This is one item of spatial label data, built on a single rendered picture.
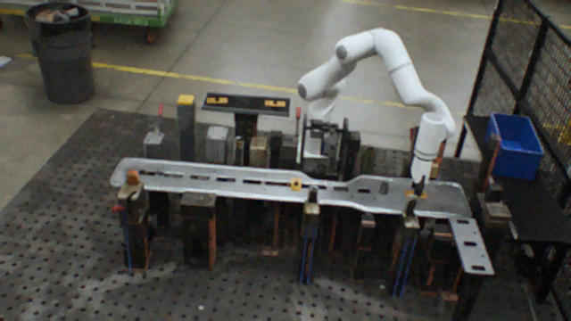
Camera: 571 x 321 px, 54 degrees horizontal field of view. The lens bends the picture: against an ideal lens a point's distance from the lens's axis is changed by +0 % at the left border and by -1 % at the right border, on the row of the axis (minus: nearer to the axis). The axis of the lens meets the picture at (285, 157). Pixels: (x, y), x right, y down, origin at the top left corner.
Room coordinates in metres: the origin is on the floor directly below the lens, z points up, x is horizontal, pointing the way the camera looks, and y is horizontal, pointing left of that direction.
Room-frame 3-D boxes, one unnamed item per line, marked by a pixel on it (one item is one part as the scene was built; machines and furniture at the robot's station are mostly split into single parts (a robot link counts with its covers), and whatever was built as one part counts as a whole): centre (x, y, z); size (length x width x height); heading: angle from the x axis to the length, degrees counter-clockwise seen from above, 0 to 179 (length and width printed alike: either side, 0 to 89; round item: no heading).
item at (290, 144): (1.97, -0.02, 0.89); 0.13 x 0.11 x 0.38; 0
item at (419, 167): (1.77, -0.52, 1.14); 0.10 x 0.07 x 0.11; 0
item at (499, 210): (1.64, -0.79, 0.88); 0.08 x 0.08 x 0.36; 0
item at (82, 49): (4.18, 1.85, 0.36); 0.54 x 0.50 x 0.73; 173
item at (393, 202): (1.77, -0.03, 1.00); 1.38 x 0.22 x 0.02; 90
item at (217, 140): (1.94, 0.28, 0.90); 0.13 x 0.10 x 0.41; 0
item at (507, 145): (2.05, -0.95, 1.10); 0.30 x 0.17 x 0.13; 173
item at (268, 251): (1.77, 0.03, 0.84); 0.17 x 0.06 x 0.29; 0
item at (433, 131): (1.78, -0.52, 1.28); 0.09 x 0.08 x 0.13; 130
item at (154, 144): (1.94, 0.54, 0.88); 0.11 x 0.10 x 0.36; 0
